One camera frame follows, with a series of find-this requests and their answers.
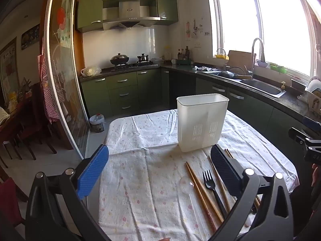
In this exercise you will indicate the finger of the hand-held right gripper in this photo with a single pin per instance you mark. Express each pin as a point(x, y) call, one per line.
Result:
point(312, 123)
point(299, 133)

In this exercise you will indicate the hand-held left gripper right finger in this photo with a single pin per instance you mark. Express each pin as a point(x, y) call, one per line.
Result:
point(223, 168)

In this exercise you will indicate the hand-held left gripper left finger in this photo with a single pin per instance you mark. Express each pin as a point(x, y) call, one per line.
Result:
point(92, 173)

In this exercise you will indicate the wooden chopstick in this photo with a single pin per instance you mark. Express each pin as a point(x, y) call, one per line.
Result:
point(206, 192)
point(218, 180)
point(228, 153)
point(199, 193)

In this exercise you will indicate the black plastic fork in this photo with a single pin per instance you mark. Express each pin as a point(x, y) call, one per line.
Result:
point(209, 180)

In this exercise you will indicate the clear plastic spoon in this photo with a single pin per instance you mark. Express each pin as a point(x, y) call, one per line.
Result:
point(186, 183)

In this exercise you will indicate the white plastic utensil holder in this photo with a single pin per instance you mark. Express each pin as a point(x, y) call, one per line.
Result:
point(200, 123)

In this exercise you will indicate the white dish rack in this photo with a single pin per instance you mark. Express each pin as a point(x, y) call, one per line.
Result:
point(313, 98)

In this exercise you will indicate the small soap dispenser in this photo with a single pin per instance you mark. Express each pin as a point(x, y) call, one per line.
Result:
point(283, 86)

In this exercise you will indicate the small trash bin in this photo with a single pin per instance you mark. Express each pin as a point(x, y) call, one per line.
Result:
point(97, 123)

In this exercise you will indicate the floral white tablecloth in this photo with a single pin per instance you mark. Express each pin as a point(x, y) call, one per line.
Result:
point(150, 180)

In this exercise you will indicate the steel kitchen sink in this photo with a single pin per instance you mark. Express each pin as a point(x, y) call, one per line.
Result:
point(263, 87)

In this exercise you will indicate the green plastic container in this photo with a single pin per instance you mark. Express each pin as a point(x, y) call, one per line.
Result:
point(278, 68)

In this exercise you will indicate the dark wooden chair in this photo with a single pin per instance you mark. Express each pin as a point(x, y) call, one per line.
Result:
point(37, 120)

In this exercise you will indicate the blue bowl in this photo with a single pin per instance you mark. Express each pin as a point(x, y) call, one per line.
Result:
point(262, 64)

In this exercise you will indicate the tall steel faucet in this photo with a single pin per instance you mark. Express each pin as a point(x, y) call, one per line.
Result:
point(253, 60)

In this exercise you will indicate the red chair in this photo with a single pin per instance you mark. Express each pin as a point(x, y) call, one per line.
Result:
point(10, 200)

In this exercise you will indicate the red checked apron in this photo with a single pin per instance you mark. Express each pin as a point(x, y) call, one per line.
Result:
point(49, 93)

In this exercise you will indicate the wooden dining table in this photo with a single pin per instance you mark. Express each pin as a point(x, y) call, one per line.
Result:
point(12, 128)

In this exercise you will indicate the wooden cutting board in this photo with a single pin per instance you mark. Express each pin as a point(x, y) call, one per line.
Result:
point(240, 59)

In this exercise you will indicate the green lower cabinets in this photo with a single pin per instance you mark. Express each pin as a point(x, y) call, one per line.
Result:
point(125, 80)

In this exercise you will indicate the green cabinets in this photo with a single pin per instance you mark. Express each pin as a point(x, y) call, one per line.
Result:
point(125, 80)
point(89, 10)

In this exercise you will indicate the crumpled dish cloth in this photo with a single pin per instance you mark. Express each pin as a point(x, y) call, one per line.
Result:
point(204, 68)

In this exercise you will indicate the white plastic bag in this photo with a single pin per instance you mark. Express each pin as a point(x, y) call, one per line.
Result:
point(90, 71)

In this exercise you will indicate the small steel faucet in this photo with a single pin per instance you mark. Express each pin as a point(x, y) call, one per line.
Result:
point(225, 60)

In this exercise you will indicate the white lace cover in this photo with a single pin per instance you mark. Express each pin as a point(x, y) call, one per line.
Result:
point(3, 115)

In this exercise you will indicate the sliding glass door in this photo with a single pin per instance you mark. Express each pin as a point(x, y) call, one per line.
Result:
point(67, 67)

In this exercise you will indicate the dark granite countertop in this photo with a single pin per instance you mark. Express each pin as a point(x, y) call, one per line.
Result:
point(183, 67)

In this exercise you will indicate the yellow sponge holder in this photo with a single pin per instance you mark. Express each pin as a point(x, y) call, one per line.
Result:
point(222, 56)

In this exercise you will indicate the kitchen window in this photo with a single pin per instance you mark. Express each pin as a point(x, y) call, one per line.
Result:
point(275, 17)

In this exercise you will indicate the green tray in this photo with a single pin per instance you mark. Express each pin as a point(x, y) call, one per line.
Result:
point(185, 62)

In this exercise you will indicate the gas stove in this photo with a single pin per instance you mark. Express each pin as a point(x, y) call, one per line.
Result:
point(135, 65)

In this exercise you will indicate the black wok with lid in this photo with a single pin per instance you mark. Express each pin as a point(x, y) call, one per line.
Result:
point(119, 59)

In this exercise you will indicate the group of sauce bottles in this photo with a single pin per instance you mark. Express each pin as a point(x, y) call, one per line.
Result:
point(184, 54)

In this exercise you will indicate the steel pot with lid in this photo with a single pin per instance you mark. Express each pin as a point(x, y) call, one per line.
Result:
point(143, 58)

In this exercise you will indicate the clear plastic jar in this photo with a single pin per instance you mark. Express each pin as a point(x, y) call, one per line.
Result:
point(167, 54)

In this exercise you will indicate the green upper cabinets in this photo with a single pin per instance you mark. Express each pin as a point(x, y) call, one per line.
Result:
point(89, 10)

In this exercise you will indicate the steel range hood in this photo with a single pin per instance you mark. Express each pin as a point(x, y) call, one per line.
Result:
point(130, 12)

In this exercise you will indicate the framed wall picture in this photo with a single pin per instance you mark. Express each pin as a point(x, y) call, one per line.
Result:
point(10, 67)

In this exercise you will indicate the dark wall poster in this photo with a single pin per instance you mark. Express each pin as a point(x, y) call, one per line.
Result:
point(30, 37)

